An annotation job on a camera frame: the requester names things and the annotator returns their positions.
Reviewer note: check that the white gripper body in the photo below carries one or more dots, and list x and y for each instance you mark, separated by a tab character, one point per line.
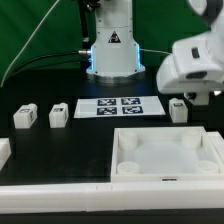
195	68

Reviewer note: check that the white square table top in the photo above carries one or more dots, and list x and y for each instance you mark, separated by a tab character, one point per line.
154	154

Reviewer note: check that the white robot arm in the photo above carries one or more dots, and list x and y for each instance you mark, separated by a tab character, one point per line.
115	55

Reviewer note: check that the sheet with four markers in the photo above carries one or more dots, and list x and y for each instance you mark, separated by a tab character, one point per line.
119	107

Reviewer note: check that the white right fence block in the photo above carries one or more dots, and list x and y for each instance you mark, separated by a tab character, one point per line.
218	142

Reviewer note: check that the white fence block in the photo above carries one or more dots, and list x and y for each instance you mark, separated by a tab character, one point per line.
218	142
5	151

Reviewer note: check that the white left fence block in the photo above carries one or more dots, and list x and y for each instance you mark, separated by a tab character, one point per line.
5	151

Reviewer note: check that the white front fence bar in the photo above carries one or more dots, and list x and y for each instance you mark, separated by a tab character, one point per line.
111	196

